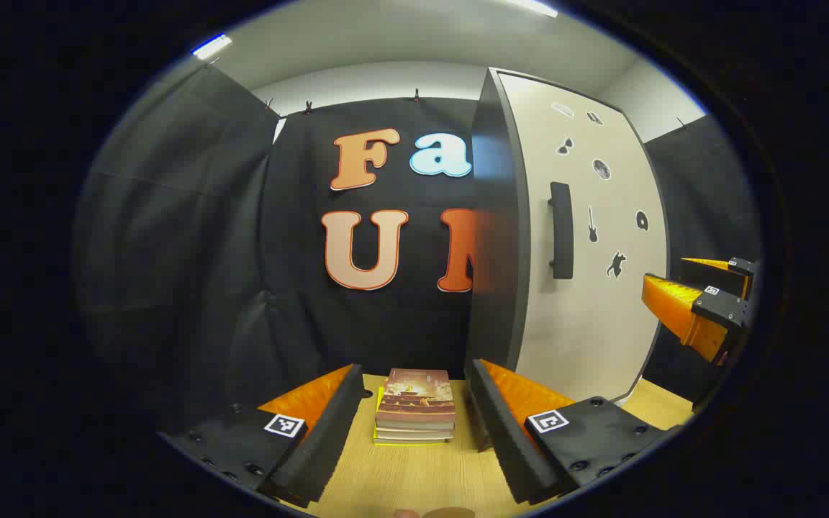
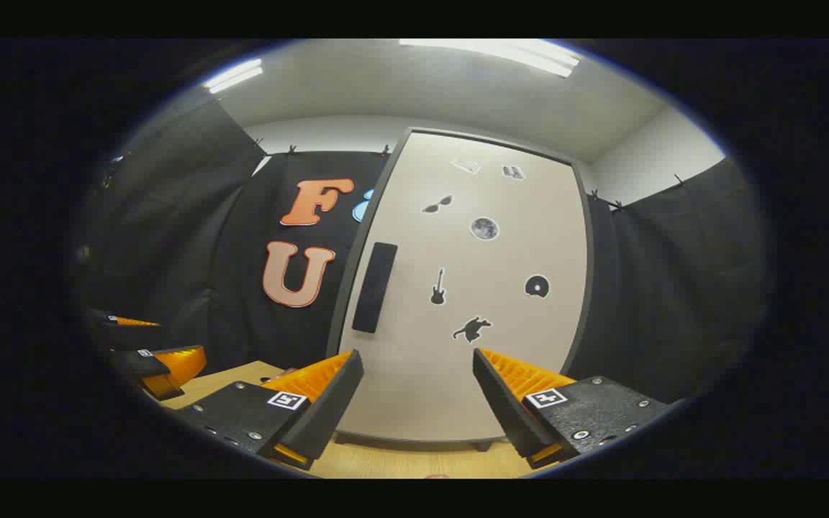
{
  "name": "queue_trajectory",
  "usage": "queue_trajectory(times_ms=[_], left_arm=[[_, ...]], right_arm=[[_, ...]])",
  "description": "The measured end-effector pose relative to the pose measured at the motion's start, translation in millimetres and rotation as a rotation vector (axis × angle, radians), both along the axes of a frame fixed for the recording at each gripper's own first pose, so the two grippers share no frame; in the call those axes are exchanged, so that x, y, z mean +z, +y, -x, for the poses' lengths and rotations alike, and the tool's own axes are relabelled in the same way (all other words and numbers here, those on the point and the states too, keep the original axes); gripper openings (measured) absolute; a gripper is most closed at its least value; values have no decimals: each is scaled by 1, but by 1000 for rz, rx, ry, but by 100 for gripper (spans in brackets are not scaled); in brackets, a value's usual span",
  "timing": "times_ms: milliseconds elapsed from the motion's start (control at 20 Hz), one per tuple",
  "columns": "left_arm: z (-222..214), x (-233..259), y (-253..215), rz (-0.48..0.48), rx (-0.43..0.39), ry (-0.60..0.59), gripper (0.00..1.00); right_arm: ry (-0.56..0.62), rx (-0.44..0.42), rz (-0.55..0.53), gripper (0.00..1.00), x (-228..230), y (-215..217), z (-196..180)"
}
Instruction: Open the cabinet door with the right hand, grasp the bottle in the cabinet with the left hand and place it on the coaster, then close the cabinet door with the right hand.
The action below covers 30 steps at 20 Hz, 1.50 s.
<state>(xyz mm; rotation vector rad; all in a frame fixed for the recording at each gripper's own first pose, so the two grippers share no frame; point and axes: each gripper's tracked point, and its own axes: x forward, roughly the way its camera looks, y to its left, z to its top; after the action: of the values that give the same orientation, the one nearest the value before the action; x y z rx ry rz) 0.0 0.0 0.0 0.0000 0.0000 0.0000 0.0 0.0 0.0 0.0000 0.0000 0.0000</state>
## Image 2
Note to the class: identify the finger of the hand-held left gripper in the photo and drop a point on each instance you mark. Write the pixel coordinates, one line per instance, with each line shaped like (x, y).
(137, 363)
(105, 320)

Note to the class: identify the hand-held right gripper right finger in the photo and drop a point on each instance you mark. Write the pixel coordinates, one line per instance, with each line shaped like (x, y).
(504, 410)

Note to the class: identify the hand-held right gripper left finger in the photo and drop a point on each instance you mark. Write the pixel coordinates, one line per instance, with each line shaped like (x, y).
(332, 410)

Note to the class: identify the white cabinet door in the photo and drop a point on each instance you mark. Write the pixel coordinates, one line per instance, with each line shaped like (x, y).
(422, 388)

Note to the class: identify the grey cabinet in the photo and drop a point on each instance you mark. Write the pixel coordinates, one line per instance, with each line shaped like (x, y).
(422, 441)

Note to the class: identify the black backdrop cloth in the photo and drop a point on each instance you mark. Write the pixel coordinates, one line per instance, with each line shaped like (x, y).
(191, 237)

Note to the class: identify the narrow ceiling light strip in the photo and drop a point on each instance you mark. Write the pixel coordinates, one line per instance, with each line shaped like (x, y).
(234, 75)

